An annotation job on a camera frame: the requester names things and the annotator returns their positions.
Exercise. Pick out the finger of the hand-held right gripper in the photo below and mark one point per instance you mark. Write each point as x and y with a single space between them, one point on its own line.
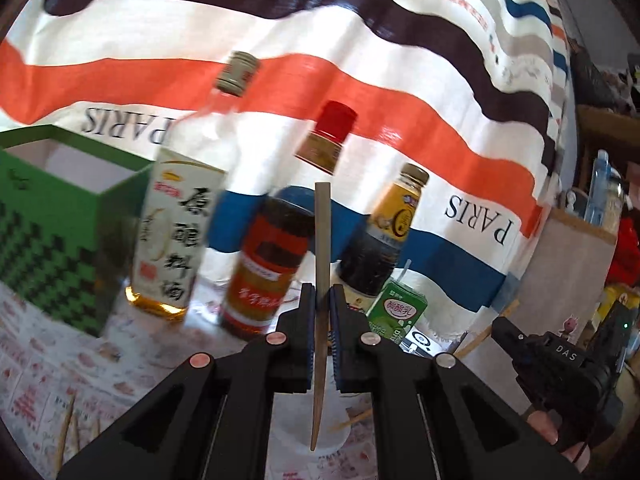
510 337

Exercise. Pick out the green drink carton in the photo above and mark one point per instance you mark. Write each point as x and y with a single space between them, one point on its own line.
397 312

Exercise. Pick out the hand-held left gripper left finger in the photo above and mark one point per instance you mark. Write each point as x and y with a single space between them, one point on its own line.
307 322

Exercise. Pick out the beige wooden cabinet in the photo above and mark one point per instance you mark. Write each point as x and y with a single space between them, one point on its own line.
575 260

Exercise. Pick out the red-capped dark sauce bottle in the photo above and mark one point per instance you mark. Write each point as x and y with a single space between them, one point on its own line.
270 260

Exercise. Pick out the pink printed tablecloth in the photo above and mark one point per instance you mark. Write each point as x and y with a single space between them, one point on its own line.
100 360

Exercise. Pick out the striped cloth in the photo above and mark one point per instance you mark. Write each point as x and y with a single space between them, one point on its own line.
350 35

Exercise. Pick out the white plastic cup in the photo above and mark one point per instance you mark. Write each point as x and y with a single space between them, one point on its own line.
295 430

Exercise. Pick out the person's right hand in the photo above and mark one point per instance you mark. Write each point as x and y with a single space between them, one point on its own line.
544 426

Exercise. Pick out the green checkered box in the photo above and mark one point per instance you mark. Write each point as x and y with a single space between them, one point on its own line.
45 240

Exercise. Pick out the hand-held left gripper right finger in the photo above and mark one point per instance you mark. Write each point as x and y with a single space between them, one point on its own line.
336 332

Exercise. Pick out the clear cooking wine bottle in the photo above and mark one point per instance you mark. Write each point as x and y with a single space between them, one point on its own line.
175 230

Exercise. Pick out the yellow-label soy sauce bottle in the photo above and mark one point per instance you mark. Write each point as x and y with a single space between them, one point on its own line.
380 240

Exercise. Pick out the clear plastic water bottle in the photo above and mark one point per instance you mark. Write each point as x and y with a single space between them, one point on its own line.
602 190

